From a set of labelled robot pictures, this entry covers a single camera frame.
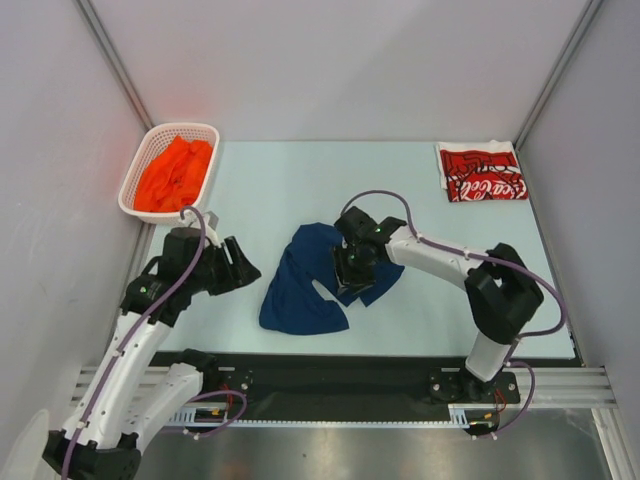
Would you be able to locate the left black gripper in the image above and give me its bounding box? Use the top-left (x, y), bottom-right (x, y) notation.
top-left (186, 236), bottom-right (261, 296)

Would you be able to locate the blue t shirt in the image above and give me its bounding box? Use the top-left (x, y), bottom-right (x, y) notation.
top-left (259, 223), bottom-right (404, 336)

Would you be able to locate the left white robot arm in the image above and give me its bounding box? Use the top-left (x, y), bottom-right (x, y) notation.
top-left (43, 227), bottom-right (261, 479)

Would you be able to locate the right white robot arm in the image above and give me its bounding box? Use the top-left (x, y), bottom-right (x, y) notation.
top-left (332, 207), bottom-right (544, 401)

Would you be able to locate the orange t shirt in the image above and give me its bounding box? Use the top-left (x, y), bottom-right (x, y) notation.
top-left (134, 136), bottom-right (214, 213)

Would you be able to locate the white plastic laundry basket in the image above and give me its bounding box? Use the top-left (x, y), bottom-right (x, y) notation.
top-left (118, 122), bottom-right (220, 226)

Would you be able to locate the red folded Coca-Cola t shirt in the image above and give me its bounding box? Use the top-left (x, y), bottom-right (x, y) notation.
top-left (435, 140), bottom-right (529, 203)

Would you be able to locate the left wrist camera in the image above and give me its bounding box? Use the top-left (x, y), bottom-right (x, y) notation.
top-left (202, 211), bottom-right (222, 247)

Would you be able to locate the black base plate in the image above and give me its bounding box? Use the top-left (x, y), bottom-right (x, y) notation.
top-left (149, 350), bottom-right (521, 424)

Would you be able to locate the left corner aluminium post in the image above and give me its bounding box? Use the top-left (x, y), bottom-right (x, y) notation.
top-left (72, 0), bottom-right (154, 131)

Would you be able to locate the corner aluminium post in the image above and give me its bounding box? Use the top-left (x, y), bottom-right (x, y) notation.
top-left (513, 0), bottom-right (606, 151)
top-left (72, 0), bottom-right (154, 131)

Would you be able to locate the aluminium extrusion rail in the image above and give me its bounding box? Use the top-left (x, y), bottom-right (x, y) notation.
top-left (69, 366), bottom-right (617, 409)

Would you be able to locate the right corner aluminium post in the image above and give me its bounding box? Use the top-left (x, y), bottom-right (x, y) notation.
top-left (513, 0), bottom-right (606, 151)

